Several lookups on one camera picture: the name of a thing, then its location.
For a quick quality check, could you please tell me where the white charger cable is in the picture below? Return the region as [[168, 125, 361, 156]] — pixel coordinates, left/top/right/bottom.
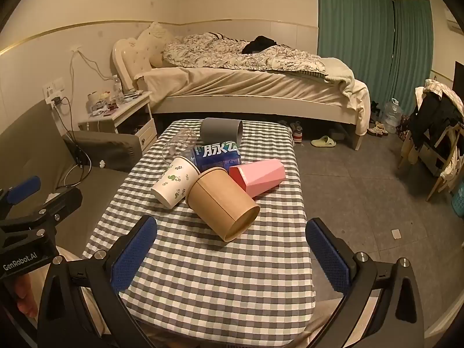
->
[[68, 46, 114, 81]]

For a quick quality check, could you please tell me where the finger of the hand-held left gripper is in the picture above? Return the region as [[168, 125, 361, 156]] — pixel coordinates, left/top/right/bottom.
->
[[0, 187, 84, 239], [0, 176, 41, 220]]

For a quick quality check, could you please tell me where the person's left hand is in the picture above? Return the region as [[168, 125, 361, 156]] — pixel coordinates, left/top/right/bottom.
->
[[14, 275, 40, 319]]

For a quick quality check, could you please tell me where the white nightstand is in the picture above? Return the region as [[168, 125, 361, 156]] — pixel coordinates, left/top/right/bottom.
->
[[77, 90, 159, 153]]

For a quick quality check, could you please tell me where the patterned quilt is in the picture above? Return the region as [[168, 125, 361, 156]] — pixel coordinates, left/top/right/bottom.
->
[[162, 32, 329, 79]]

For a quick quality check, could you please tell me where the blue labelled bottle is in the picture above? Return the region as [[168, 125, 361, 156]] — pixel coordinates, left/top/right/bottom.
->
[[191, 140, 243, 173]]

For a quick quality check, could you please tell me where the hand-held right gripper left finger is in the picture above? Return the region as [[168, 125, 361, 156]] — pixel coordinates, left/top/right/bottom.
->
[[36, 215, 158, 348]]

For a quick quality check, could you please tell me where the cream blanket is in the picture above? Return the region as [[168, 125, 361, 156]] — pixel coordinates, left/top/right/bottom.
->
[[322, 57, 367, 99]]

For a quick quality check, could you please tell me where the brown paper cup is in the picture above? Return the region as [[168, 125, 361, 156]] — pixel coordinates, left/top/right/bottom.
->
[[186, 167, 261, 243]]

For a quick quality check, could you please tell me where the white leaf print cup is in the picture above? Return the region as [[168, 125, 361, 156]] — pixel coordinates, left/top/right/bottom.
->
[[151, 156, 201, 209]]

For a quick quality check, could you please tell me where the black garment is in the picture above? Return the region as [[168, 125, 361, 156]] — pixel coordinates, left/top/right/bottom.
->
[[241, 35, 278, 55]]

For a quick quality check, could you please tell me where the pink faceted cup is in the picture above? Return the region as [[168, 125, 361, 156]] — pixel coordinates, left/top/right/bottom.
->
[[229, 158, 287, 200]]

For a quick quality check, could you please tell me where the large water jug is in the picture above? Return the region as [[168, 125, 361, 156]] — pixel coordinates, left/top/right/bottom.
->
[[382, 98, 403, 134]]

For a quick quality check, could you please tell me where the clear glass cup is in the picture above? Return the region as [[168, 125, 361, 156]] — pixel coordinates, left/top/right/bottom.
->
[[162, 128, 198, 168]]

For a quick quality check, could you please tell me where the black jacket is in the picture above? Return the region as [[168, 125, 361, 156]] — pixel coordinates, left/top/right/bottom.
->
[[411, 88, 464, 146]]

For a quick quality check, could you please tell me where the wall power outlet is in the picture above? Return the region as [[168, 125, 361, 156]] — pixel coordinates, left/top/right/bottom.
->
[[43, 77, 66, 104]]

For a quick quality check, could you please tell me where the grey sofa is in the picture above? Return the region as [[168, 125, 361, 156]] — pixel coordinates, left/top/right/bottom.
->
[[0, 98, 140, 256]]

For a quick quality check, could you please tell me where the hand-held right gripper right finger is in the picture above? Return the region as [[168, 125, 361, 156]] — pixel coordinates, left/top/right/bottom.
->
[[305, 217, 426, 348]]

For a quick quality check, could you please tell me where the blue laundry basket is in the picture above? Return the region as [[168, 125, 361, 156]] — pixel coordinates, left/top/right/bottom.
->
[[451, 180, 464, 219]]

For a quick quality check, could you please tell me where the grey cup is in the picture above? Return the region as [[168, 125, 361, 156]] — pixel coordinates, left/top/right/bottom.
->
[[200, 117, 244, 146]]

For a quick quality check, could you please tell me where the wooden chair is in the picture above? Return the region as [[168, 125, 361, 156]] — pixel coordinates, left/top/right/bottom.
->
[[396, 80, 464, 202]]

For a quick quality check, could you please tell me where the cream bed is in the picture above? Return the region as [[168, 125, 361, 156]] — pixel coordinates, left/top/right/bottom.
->
[[111, 22, 371, 151]]

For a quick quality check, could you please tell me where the grey checked tablecloth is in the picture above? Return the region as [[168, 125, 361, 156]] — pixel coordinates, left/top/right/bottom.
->
[[82, 118, 316, 348]]

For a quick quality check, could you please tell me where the green curtain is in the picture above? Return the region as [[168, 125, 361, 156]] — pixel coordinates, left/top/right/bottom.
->
[[393, 0, 434, 92], [317, 0, 396, 80]]

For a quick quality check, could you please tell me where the white air conditioner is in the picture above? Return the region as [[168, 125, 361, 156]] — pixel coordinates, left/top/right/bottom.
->
[[446, 17, 464, 36]]

